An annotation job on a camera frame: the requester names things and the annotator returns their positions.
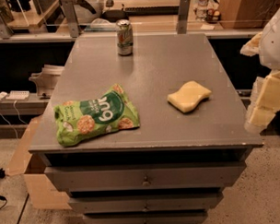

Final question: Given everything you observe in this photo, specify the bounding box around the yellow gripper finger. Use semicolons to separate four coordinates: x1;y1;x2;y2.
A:
245;70;280;133
240;32;262;56

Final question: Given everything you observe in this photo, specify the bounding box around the yellow sponge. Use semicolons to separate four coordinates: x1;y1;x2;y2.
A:
167;80;211;113

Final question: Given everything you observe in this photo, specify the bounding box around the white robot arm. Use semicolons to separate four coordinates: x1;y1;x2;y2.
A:
240;7;280;133

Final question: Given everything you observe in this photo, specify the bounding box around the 7up soda can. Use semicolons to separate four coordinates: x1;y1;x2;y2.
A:
116;19;134;56

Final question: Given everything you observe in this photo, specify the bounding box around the large cardboard box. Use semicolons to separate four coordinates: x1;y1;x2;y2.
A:
218;0;280;29

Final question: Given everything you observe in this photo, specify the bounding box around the clear plastic bottle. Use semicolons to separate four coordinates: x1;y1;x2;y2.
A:
195;0;209;21

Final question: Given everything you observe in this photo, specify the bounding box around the top grey drawer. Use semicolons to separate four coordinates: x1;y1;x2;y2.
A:
44;161;246;192

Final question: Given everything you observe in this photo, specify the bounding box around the grey drawer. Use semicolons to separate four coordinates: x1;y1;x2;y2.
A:
44;161;246;192
83;211;207;224
68;193;223;214

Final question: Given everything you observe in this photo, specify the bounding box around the grey drawer cabinet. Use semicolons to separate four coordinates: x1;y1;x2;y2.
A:
24;30;267;224

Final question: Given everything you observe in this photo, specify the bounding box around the black keyboard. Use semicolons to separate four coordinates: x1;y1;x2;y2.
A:
124;6;179;17

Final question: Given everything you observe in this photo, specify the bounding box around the black bowl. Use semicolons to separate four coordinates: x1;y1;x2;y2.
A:
100;9;128;23

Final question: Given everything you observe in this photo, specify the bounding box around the green rice chips bag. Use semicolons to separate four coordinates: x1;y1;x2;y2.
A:
54;83;140;147

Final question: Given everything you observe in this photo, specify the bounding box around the bottom grey drawer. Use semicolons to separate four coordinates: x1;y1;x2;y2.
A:
83;211;207;224

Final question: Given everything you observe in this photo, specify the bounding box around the white plastic part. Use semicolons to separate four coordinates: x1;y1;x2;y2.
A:
29;65;64;98

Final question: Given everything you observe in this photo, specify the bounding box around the middle grey drawer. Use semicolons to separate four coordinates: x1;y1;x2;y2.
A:
68;193;223;214

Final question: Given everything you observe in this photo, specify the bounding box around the white power strip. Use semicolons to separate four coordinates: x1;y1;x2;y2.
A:
6;90;29;100

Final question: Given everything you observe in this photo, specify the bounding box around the white cable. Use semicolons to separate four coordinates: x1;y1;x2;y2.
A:
0;90;29;140

